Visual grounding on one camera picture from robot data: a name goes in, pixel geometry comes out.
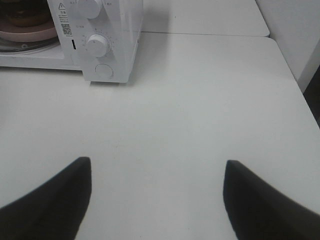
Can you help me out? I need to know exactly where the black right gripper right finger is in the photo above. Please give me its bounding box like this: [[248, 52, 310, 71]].
[[223, 160, 320, 240]]

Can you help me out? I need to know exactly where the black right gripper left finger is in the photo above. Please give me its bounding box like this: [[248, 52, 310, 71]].
[[0, 157, 92, 240]]

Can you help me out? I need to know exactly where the round door release button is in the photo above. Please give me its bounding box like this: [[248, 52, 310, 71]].
[[95, 64, 114, 80]]

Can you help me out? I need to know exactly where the pink plate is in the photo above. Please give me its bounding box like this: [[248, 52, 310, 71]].
[[0, 19, 58, 43]]

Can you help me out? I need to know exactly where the burger with lettuce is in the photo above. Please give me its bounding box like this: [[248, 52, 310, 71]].
[[0, 0, 52, 27]]

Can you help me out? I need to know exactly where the lower white dial knob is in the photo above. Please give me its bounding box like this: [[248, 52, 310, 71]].
[[86, 34, 110, 58]]

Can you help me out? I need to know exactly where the white dial knob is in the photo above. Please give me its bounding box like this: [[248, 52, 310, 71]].
[[86, 34, 110, 58], [77, 0, 103, 19]]

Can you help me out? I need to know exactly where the glass microwave turntable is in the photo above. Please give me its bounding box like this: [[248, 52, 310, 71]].
[[0, 37, 59, 53]]

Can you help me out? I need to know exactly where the white microwave oven body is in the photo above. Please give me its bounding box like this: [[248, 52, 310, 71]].
[[0, 0, 144, 83]]

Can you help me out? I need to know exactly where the upper white dial knob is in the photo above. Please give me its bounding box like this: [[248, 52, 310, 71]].
[[77, 0, 103, 19]]

